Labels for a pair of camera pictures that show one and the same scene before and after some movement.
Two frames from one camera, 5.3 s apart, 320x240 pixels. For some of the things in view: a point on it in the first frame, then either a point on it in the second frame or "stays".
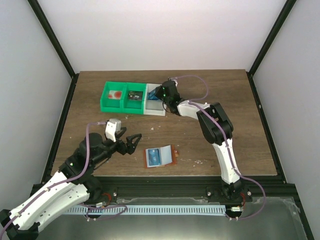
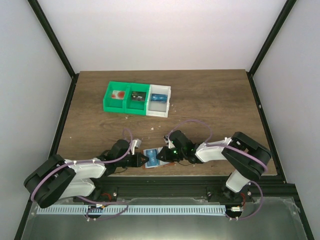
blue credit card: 154,157 stays
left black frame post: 49,33 stays
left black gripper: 130,148 -> 138,163
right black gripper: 158,93 -> 164,152
